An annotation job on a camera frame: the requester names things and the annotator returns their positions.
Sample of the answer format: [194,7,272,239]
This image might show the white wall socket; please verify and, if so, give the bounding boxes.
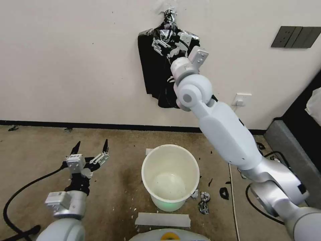
[232,93,252,107]

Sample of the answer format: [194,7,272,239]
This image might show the crumpled black bag scrap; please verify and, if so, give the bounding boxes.
[197,191,212,214]

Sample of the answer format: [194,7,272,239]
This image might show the white robot front shell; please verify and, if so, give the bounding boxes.
[127,227,210,241]

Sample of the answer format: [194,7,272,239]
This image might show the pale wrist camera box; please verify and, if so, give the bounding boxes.
[66,153,86,174]
[179,31,194,46]

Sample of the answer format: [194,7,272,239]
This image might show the dark wall switch panel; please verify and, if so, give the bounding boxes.
[271,26,321,49]

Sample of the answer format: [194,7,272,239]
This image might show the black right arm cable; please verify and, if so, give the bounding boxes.
[245,183,286,224]

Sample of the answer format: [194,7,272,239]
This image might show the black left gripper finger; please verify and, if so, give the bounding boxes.
[86,139,110,174]
[68,141,82,156]

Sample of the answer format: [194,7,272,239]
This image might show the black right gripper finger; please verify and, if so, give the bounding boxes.
[151,40,182,60]
[156,35,180,49]

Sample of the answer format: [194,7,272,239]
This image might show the white paper strip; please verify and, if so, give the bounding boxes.
[134,212,191,227]

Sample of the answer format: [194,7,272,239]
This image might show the white translucent bag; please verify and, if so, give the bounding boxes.
[304,88,321,122]

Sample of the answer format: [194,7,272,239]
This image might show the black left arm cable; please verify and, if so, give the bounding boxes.
[4,164,68,234]

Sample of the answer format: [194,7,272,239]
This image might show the black baseboard strip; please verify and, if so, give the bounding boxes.
[0,120,267,134]

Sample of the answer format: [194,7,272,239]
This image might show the black floor cables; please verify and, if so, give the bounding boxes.
[255,142,293,167]

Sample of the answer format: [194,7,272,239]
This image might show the white round trash bin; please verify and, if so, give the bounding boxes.
[141,144,200,212]

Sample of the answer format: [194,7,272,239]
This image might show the black furniture panel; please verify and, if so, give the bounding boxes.
[285,80,321,126]

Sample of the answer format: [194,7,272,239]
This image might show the thin white floor cable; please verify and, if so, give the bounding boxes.
[228,163,240,241]

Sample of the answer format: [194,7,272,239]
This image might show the black plastic trash bag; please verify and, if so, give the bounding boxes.
[137,7,202,109]

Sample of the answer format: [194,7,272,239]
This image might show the grey upholstered furniture base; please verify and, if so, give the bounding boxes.
[263,117,321,201]

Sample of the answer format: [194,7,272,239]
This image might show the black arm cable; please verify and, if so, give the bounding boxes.
[245,183,286,224]
[4,164,68,234]

